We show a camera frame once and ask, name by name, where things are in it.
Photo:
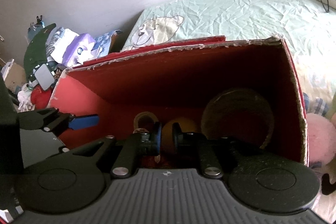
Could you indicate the red cloth item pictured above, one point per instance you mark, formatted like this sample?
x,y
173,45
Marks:
x,y
40,98

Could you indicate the white small toy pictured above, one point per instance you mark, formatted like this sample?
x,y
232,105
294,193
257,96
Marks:
x,y
24,98

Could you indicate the blue patterned bag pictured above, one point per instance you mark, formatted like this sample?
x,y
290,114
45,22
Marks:
x,y
104,43

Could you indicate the purple white package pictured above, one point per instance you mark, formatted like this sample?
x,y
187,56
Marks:
x,y
79,51

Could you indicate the light green bedsheet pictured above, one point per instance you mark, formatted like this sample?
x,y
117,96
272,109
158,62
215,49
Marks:
x,y
307,28

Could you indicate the dark green cloth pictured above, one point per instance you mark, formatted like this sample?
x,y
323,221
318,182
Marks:
x,y
36,51

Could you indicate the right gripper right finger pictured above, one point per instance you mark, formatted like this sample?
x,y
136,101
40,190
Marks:
x,y
188,146

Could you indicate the blue bottle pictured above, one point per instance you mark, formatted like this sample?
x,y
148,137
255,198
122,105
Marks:
x,y
34,28

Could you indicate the red cardboard box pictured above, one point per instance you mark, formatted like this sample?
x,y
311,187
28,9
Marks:
x,y
179,79

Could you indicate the pink plush toy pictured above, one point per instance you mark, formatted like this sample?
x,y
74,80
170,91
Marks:
x,y
321,139

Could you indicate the grey square card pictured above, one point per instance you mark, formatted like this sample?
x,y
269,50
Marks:
x,y
44,77

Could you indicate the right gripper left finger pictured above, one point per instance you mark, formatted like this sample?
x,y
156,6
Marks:
x,y
150,140

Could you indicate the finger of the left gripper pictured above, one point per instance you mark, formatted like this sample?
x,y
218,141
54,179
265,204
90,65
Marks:
x,y
81,122

